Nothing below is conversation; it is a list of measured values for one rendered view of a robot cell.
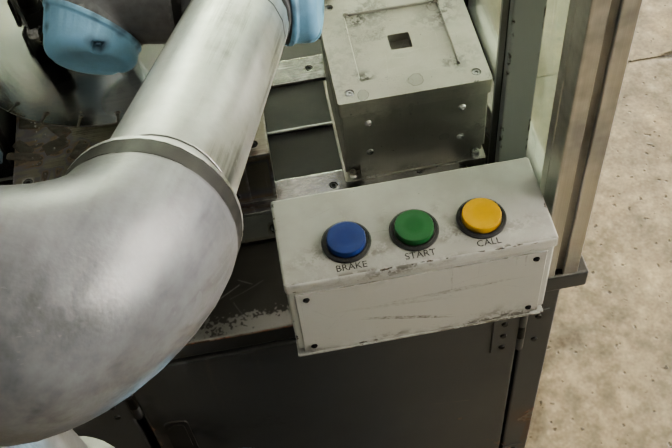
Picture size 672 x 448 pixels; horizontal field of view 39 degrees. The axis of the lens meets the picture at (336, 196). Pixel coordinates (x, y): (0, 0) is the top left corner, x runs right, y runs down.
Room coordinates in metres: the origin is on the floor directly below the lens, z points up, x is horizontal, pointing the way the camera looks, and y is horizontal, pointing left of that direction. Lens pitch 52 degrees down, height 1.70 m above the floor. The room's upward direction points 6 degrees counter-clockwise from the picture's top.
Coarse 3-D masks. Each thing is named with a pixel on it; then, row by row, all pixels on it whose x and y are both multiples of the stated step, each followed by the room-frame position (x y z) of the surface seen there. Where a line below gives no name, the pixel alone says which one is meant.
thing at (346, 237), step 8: (336, 224) 0.57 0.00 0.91; (344, 224) 0.57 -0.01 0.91; (352, 224) 0.57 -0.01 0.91; (328, 232) 0.56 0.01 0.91; (336, 232) 0.56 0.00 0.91; (344, 232) 0.56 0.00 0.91; (352, 232) 0.56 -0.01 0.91; (360, 232) 0.56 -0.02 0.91; (328, 240) 0.55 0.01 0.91; (336, 240) 0.55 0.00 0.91; (344, 240) 0.55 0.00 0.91; (352, 240) 0.55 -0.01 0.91; (360, 240) 0.55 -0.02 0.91; (328, 248) 0.55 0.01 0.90; (336, 248) 0.54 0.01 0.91; (344, 248) 0.54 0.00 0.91; (352, 248) 0.54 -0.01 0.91; (360, 248) 0.54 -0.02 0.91; (344, 256) 0.54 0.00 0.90; (352, 256) 0.54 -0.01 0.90
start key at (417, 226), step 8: (400, 216) 0.57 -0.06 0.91; (408, 216) 0.57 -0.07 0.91; (416, 216) 0.57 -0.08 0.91; (424, 216) 0.57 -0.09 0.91; (400, 224) 0.56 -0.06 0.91; (408, 224) 0.56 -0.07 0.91; (416, 224) 0.56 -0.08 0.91; (424, 224) 0.56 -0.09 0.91; (432, 224) 0.56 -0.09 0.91; (400, 232) 0.55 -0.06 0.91; (408, 232) 0.55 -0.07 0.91; (416, 232) 0.55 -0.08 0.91; (424, 232) 0.55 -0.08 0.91; (432, 232) 0.55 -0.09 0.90; (400, 240) 0.55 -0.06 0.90; (408, 240) 0.54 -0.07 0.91; (416, 240) 0.54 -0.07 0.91; (424, 240) 0.54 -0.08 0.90
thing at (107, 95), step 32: (0, 0) 0.93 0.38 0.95; (0, 32) 0.87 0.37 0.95; (32, 32) 0.87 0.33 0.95; (0, 64) 0.82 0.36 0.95; (32, 64) 0.81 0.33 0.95; (0, 96) 0.77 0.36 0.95; (32, 96) 0.76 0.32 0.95; (64, 96) 0.75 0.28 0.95; (96, 96) 0.75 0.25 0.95; (128, 96) 0.74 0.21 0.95
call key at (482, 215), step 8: (472, 200) 0.58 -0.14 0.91; (480, 200) 0.58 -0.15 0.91; (488, 200) 0.58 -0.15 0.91; (464, 208) 0.57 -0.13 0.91; (472, 208) 0.57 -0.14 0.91; (480, 208) 0.57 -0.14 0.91; (488, 208) 0.57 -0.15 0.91; (496, 208) 0.57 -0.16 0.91; (464, 216) 0.56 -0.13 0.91; (472, 216) 0.56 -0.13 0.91; (480, 216) 0.56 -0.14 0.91; (488, 216) 0.56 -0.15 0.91; (496, 216) 0.56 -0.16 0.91; (464, 224) 0.56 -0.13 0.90; (472, 224) 0.55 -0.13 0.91; (480, 224) 0.55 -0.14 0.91; (488, 224) 0.55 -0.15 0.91; (496, 224) 0.55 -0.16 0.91; (480, 232) 0.55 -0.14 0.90; (488, 232) 0.55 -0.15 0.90
